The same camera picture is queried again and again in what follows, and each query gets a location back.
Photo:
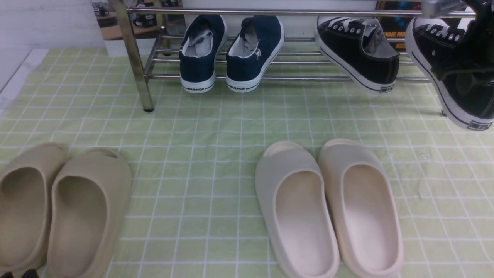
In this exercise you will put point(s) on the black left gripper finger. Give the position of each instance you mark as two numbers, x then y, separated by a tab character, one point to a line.
30	273
7	275

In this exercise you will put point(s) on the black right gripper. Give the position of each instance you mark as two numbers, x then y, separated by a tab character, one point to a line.
477	45

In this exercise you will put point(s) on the black canvas sneaker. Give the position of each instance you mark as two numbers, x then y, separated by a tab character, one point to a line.
360	49
460	72

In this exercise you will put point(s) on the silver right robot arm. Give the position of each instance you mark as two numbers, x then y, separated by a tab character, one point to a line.
438	8

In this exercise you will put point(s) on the metal shoe rack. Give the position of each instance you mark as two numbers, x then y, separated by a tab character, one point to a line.
144	72

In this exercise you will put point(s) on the tan foam slide left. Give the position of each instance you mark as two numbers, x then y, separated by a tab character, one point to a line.
26	206

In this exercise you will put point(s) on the tan foam slide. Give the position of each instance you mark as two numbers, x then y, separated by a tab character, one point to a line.
90	196
26	206

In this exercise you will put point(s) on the tan foam slide right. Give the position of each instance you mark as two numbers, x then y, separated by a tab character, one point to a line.
90	196

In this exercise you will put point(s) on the green checked cloth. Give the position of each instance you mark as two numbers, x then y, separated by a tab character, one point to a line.
194	212

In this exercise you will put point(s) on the navy sneaker right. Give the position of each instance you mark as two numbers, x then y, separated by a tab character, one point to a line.
259	41

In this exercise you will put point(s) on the navy sneaker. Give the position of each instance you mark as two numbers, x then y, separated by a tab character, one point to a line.
259	41
203	41

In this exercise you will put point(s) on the cream foam slide left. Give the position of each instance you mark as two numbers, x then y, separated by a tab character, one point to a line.
290	191

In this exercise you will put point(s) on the navy sneaker left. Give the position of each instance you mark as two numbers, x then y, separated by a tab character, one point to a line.
203	41

